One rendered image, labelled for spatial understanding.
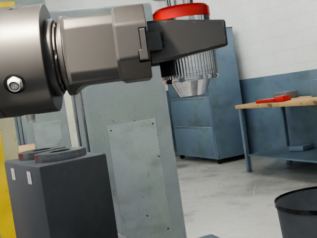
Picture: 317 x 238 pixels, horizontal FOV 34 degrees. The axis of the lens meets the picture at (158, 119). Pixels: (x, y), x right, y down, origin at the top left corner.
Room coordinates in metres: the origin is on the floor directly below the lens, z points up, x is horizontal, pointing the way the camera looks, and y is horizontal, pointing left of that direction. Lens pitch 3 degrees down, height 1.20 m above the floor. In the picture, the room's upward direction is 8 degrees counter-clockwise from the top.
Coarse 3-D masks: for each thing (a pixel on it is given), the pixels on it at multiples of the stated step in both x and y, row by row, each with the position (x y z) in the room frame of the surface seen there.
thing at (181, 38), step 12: (156, 24) 0.40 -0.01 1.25; (168, 24) 0.40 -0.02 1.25; (180, 24) 0.40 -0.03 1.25; (192, 24) 0.40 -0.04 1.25; (204, 24) 0.40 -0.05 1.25; (216, 24) 0.40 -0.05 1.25; (156, 36) 0.39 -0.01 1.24; (168, 36) 0.40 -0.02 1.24; (180, 36) 0.40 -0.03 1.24; (192, 36) 0.40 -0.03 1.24; (204, 36) 0.40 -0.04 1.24; (216, 36) 0.40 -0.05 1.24; (156, 48) 0.39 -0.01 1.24; (168, 48) 0.40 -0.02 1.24; (180, 48) 0.40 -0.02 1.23; (192, 48) 0.40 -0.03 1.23; (204, 48) 0.40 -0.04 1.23; (216, 48) 0.40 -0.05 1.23; (156, 60) 0.40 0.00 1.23; (168, 60) 0.40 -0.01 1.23
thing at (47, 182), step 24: (24, 168) 0.89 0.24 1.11; (48, 168) 0.83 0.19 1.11; (72, 168) 0.85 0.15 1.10; (96, 168) 0.87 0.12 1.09; (24, 192) 0.91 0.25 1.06; (48, 192) 0.82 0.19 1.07; (72, 192) 0.84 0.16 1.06; (96, 192) 0.87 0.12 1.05; (24, 216) 0.93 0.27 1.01; (48, 216) 0.82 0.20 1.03; (72, 216) 0.84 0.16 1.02; (96, 216) 0.86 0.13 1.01
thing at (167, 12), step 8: (160, 8) 0.42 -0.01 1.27; (168, 8) 0.41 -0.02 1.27; (176, 8) 0.41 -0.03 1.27; (184, 8) 0.41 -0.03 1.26; (192, 8) 0.41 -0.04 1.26; (200, 8) 0.41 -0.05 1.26; (208, 8) 0.42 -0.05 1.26; (160, 16) 0.42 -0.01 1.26; (168, 16) 0.41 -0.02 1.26; (176, 16) 0.41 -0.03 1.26
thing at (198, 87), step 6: (210, 78) 0.43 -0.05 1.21; (174, 84) 0.42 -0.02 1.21; (180, 84) 0.42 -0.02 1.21; (186, 84) 0.42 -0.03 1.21; (192, 84) 0.42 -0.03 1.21; (198, 84) 0.42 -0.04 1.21; (204, 84) 0.42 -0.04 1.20; (180, 90) 0.42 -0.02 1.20; (186, 90) 0.42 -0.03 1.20; (192, 90) 0.42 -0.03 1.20; (198, 90) 0.42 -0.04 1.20; (204, 90) 0.42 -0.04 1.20; (180, 96) 0.43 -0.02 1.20; (186, 96) 0.42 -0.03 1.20
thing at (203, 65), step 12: (180, 60) 0.41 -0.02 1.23; (192, 60) 0.41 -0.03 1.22; (204, 60) 0.41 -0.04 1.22; (216, 60) 0.43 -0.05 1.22; (168, 72) 0.42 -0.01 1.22; (180, 72) 0.41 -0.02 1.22; (192, 72) 0.41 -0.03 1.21; (204, 72) 0.41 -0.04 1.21; (216, 72) 0.42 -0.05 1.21; (168, 84) 0.42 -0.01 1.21
